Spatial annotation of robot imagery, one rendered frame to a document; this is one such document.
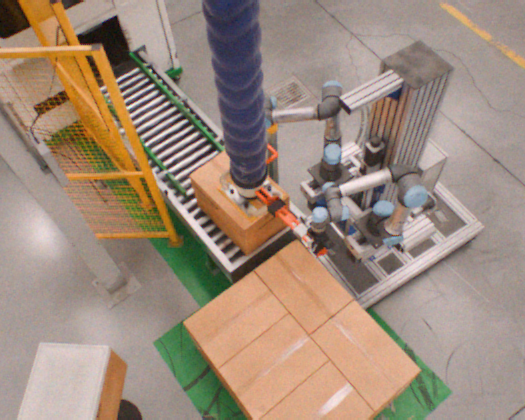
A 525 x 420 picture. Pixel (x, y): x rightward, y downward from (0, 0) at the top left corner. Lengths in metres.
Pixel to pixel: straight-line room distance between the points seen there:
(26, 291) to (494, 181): 4.09
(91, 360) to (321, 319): 1.45
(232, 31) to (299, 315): 2.01
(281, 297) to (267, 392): 0.63
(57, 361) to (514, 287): 3.32
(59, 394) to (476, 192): 3.61
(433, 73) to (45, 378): 2.57
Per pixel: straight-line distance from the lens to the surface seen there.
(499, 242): 4.66
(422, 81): 2.64
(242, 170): 2.88
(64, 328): 4.41
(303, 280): 3.60
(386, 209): 3.06
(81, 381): 3.10
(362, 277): 4.01
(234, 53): 2.24
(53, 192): 3.20
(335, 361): 3.42
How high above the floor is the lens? 3.84
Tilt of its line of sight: 59 degrees down
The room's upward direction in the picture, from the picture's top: 6 degrees counter-clockwise
